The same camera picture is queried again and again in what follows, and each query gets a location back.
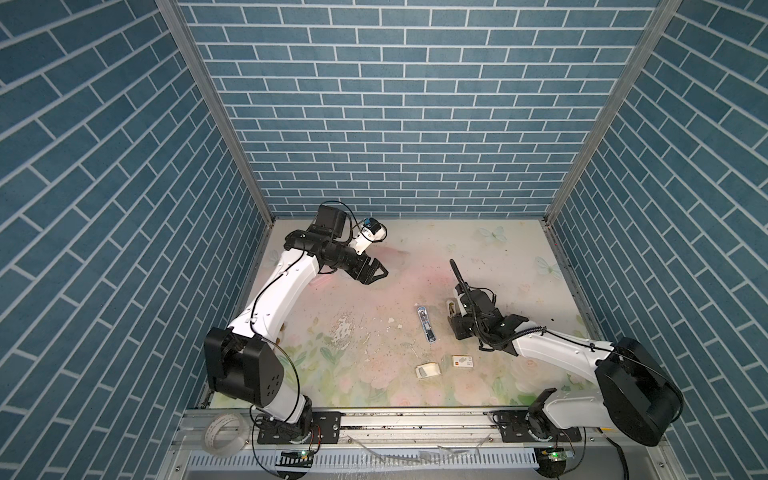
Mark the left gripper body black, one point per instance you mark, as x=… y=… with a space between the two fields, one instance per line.
x=343 y=257

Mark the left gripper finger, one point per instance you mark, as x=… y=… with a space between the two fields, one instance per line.
x=371 y=279
x=375 y=270

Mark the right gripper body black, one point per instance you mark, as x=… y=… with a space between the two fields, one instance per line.
x=464 y=327

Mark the white staple box sleeve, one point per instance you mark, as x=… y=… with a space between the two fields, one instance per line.
x=462 y=361

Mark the blue staple remover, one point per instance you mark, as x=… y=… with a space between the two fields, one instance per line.
x=426 y=324

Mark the staple box tray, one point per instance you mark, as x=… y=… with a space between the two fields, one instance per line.
x=428 y=370

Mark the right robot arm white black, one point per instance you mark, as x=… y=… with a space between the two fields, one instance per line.
x=634 y=395

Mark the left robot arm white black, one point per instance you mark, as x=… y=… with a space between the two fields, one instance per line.
x=241 y=359

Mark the floral table mat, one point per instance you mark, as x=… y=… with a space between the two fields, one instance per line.
x=350 y=345

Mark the clear tape roll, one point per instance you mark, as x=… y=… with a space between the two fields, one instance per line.
x=225 y=436

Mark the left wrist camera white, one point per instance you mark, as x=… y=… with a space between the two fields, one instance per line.
x=369 y=232

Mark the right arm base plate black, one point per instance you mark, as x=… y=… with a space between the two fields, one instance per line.
x=518 y=425

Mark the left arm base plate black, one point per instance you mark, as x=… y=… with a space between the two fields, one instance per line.
x=327 y=424

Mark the aluminium rail frame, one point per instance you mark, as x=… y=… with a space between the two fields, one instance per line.
x=416 y=443

